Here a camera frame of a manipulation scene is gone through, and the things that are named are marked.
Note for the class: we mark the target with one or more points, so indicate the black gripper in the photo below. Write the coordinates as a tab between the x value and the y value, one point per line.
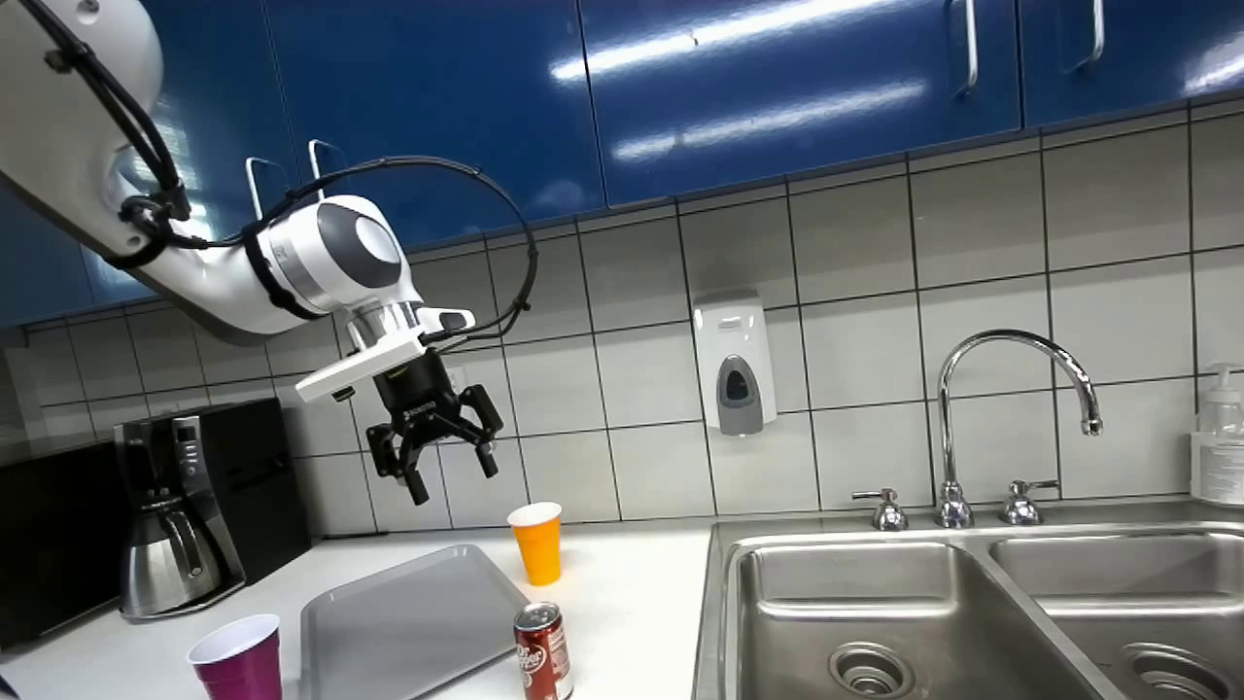
412	388

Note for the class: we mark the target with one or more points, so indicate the stainless steel double sink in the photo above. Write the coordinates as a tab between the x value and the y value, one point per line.
905	609

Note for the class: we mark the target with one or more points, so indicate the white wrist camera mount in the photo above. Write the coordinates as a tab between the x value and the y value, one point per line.
375	355

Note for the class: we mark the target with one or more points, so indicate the clear pump soap bottle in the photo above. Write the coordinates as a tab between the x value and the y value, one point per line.
1222	449

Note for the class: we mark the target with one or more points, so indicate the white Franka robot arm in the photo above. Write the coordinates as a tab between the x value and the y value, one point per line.
79	118

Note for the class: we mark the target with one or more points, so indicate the red soda can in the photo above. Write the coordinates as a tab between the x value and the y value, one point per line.
541	650

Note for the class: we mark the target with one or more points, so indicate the white wall soap dispenser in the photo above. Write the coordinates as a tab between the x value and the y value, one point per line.
731	362

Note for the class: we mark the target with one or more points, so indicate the grey plastic tray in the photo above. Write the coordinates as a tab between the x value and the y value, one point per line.
401	624

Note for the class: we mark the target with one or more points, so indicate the purple plastic cup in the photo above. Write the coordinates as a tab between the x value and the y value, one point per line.
241	664

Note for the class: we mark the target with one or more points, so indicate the black microwave oven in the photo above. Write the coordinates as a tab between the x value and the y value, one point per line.
59	546

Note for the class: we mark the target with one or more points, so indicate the chrome gooseneck faucet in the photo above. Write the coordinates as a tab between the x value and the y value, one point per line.
953	392

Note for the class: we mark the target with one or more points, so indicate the blue glossy wall cabinets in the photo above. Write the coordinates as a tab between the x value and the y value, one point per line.
780	78

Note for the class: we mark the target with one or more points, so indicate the stainless steel coffee carafe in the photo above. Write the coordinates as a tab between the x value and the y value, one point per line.
169	559

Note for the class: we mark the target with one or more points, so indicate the orange plastic cup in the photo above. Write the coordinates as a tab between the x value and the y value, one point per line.
537	546

